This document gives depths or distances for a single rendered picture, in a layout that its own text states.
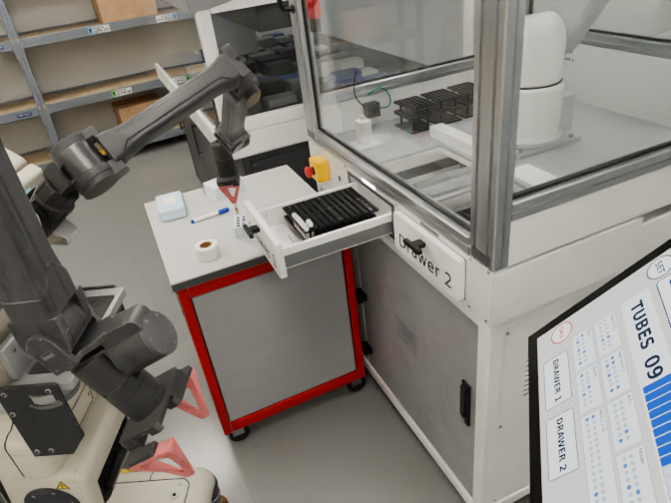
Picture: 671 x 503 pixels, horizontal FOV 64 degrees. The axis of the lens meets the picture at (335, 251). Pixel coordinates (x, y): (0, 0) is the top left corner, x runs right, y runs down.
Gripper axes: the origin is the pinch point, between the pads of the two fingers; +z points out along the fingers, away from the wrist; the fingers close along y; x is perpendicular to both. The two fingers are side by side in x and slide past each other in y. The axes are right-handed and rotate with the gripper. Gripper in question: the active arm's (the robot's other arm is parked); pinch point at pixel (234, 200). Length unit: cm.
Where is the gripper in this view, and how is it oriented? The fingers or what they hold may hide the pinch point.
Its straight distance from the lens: 174.1
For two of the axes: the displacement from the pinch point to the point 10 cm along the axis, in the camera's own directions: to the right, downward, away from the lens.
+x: -9.9, 1.6, -0.4
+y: -1.2, -5.2, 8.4
